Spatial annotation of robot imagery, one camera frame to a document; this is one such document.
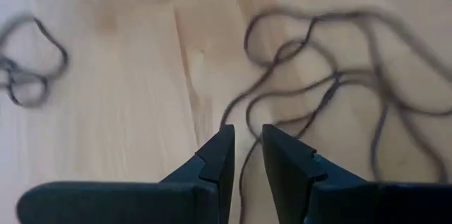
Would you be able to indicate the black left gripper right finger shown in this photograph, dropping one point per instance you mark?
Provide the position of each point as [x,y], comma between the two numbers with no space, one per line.
[286,167]

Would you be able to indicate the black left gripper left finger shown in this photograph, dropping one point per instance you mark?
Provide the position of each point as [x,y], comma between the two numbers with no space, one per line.
[219,167]

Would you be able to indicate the dark purple rubber band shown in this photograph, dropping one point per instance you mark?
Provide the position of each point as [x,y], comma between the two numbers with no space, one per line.
[246,38]
[378,72]
[21,77]
[300,88]

